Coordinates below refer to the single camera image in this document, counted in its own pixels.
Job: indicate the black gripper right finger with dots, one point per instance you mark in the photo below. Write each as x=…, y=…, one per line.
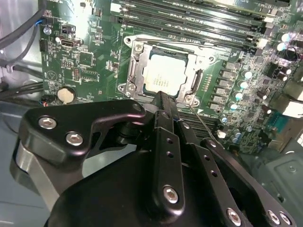
x=210, y=165

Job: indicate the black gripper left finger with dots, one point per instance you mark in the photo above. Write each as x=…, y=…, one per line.
x=71, y=123

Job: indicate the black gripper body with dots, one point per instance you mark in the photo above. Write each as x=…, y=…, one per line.
x=113, y=203

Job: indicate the metal socket cover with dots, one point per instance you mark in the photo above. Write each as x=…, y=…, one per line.
x=141, y=63

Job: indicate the silver CPU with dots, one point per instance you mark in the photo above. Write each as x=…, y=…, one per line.
x=165, y=71

